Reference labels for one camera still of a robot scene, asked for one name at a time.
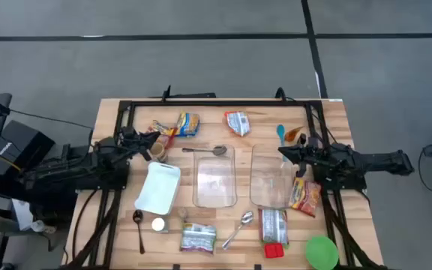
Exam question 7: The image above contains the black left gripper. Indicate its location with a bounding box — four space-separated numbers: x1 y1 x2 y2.
118 126 161 163

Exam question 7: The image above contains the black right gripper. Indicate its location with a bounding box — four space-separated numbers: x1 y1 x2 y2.
277 133 333 178

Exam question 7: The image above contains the jar with tan lid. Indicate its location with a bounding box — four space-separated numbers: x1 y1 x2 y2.
149 141 169 164

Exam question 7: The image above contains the teal plastic spoon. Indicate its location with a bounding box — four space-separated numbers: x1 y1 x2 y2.
276 124 288 163

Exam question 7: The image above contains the yellow blue noodle packet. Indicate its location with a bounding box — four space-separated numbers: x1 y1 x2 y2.
174 111 201 138

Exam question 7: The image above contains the orange white snack packet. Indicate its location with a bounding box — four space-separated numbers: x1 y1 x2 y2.
223 110 251 138

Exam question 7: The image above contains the red square lid container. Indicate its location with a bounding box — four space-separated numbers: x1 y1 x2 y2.
263 242 285 260

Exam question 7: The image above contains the yellow red noodle packet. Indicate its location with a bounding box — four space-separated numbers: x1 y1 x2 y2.
288 176 323 218

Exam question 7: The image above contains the clear plastic bin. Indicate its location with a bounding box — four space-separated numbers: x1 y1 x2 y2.
192 144 239 209
249 144 296 209

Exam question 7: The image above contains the white rectangular tray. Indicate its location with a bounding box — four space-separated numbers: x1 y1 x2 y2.
133 160 182 217

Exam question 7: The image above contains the grey metal spoon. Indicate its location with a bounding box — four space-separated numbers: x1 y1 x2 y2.
181 145 228 157

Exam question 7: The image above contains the red green white packet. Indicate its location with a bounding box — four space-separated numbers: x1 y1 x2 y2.
257 208 290 248

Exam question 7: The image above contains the dark metal spoon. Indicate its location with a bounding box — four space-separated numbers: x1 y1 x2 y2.
132 208 146 255

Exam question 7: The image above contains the shiny silver spoon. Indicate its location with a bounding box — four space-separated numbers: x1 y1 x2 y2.
221 211 255 251

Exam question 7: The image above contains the white lid jar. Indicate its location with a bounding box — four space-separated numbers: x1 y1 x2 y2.
151 216 170 234

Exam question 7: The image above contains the green white purple packet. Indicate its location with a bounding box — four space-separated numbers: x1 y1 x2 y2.
179 221 218 255

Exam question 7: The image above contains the black bulky equipment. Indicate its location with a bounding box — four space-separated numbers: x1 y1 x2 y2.
0 179 78 222

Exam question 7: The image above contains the black cardboard box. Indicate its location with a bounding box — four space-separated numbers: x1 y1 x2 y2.
0 119 56 177

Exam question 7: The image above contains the white paper sheet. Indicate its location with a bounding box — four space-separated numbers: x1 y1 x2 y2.
11 198 47 232

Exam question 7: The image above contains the olive fabric bundle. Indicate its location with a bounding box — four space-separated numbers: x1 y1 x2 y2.
0 215 28 234

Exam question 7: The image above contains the black camera bracket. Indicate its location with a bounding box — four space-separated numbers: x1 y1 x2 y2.
161 85 217 101

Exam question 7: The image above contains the black frame clamp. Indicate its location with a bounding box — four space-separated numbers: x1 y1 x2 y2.
274 86 289 102

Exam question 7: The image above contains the thin black cable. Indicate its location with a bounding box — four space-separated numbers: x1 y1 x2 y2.
9 109 94 131

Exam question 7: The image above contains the thick black cable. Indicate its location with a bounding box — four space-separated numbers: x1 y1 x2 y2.
71 189 101 263

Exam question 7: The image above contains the yellow cable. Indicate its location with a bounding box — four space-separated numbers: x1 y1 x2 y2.
0 155 24 173

